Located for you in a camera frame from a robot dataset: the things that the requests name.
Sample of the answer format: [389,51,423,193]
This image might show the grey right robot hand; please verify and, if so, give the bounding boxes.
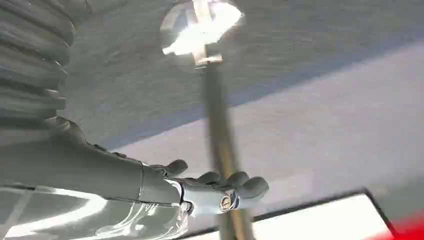
[0,116,270,240]

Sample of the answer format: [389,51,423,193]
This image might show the ribbed grey right arm sleeve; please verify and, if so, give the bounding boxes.
[0,0,93,134]

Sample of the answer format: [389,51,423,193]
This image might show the white tray with black rim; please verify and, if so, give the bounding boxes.
[177,188,400,240]

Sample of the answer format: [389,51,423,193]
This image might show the red object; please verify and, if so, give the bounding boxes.
[364,211,424,240]

